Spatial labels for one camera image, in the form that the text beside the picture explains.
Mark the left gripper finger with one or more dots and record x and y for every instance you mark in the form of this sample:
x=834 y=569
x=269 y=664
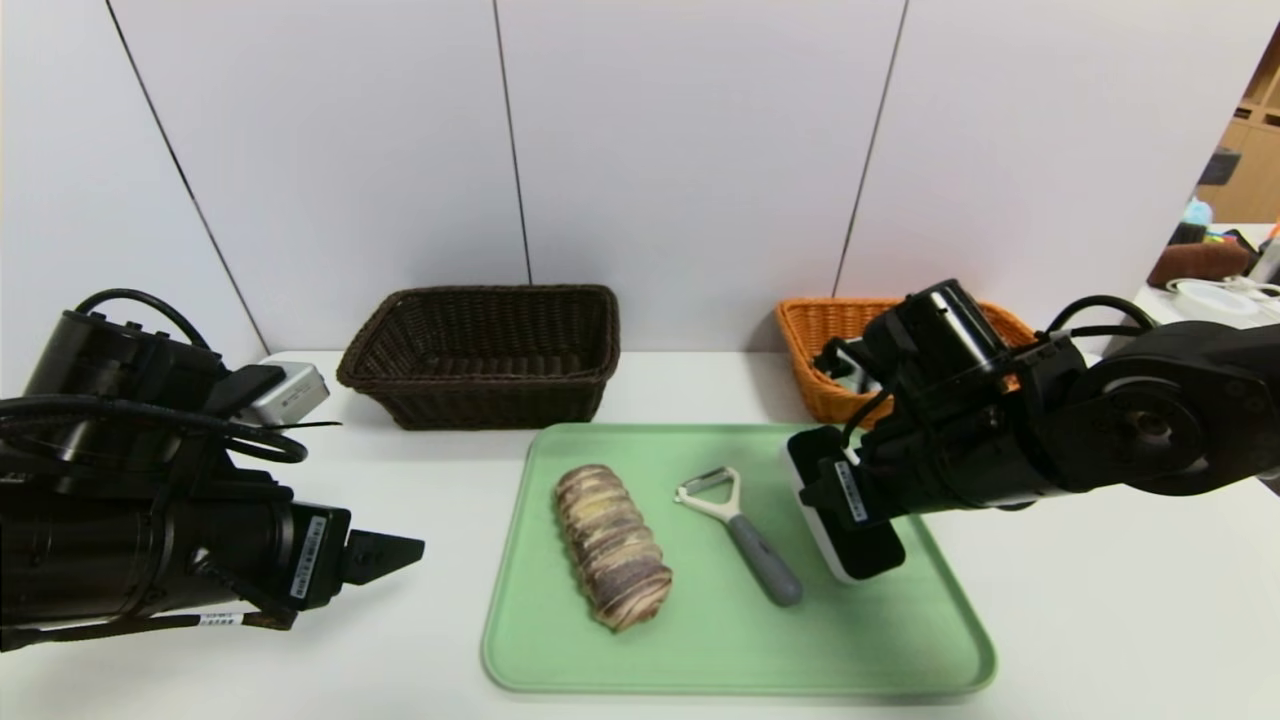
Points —
x=380 y=555

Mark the white plastic bowl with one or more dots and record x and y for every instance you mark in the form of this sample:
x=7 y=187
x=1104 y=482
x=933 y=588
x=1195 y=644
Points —
x=1210 y=298

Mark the light green plastic tray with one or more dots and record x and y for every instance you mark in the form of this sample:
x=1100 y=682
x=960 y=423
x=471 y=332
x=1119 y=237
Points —
x=740 y=640

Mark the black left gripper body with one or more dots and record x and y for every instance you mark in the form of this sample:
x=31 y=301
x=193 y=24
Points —
x=318 y=556

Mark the marbled brown bread loaf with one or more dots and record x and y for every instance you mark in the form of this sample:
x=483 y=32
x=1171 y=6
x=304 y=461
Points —
x=610 y=545

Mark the brown plush object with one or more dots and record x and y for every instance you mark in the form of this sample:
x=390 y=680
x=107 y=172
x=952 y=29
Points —
x=1195 y=265

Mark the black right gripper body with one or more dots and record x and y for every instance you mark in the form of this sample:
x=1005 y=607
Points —
x=838 y=492

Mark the white background table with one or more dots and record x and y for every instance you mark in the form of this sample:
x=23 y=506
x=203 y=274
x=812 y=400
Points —
x=1160 y=300

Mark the small black background object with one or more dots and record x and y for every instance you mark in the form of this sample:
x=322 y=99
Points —
x=1217 y=168

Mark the wooden shelf unit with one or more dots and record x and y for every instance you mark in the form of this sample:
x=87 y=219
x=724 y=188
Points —
x=1255 y=150

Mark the dark brown wicker basket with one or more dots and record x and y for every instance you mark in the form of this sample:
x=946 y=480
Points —
x=480 y=400

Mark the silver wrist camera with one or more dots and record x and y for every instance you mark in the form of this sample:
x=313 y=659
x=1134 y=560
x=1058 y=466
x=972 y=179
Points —
x=855 y=375
x=290 y=395

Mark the orange wicker basket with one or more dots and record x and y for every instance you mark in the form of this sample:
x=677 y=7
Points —
x=815 y=340

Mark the light blue small object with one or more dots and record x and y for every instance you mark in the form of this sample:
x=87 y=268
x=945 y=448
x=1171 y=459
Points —
x=1195 y=213

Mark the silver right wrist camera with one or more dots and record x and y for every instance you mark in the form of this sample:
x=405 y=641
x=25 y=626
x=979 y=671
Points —
x=855 y=375

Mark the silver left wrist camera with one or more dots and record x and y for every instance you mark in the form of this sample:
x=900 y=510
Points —
x=290 y=395

